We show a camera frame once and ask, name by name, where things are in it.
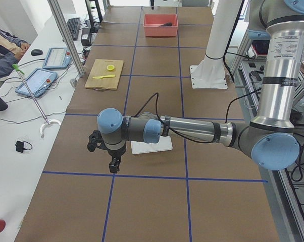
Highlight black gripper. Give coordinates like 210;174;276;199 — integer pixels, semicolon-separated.
108;147;126;173

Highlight grey cloth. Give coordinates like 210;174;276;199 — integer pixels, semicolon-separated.
160;22;173;27

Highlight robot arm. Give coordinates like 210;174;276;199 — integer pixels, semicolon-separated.
87;1;304;173

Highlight pink plastic bin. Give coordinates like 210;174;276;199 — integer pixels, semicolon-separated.
143;14;179;37

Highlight white rectangular tray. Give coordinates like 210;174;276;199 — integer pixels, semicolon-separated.
131;137;173;155

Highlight yellow lemon slices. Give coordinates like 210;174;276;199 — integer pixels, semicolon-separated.
106;65;115;71

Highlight black keyboard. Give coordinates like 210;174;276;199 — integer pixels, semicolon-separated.
67;17;81;40

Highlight wooden cutting board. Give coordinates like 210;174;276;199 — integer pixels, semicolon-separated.
85;59;124;90

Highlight yellow plastic knife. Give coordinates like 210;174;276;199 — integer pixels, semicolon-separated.
92;74;116;79

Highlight upper teach pendant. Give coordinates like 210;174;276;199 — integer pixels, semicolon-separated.
42;47;72;70

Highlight teach pendant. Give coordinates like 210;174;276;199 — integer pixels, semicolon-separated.
25;68;58;98
42;47;72;70

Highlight lower teach pendant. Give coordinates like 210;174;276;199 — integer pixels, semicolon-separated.
25;68;58;98

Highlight black computer mouse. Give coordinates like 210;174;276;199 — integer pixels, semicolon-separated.
31;49;43;56

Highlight reacher grabber stick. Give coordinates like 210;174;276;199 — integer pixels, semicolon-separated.
12;64;62;138

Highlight seated person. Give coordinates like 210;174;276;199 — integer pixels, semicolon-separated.
0;29;30;78

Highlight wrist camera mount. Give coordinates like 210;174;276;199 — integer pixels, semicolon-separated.
87;130;106;152

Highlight black camera cable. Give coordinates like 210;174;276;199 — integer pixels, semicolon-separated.
135;92;173;132

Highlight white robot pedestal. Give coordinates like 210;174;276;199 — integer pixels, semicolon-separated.
190;0;244;89

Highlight aluminium frame post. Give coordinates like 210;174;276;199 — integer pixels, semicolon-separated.
47;0;84;77

